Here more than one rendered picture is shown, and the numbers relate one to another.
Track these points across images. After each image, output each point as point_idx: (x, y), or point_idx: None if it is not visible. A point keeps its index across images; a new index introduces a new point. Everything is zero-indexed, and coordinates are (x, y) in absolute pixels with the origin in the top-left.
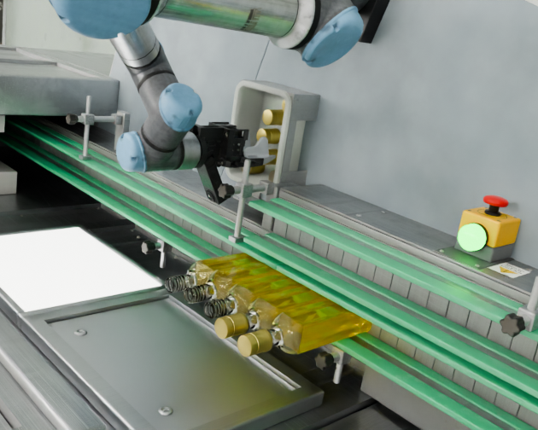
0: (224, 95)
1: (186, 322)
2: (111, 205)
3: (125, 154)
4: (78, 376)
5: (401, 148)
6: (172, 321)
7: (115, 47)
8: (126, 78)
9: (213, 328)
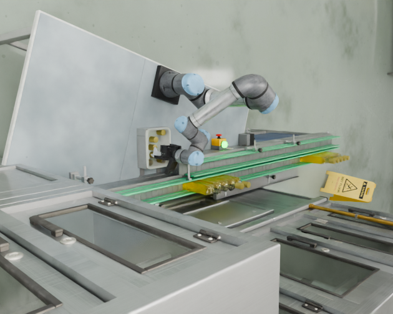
0: (114, 141)
1: (198, 212)
2: None
3: (201, 159)
4: (247, 219)
5: None
6: (199, 214)
7: (205, 121)
8: (28, 159)
9: (199, 209)
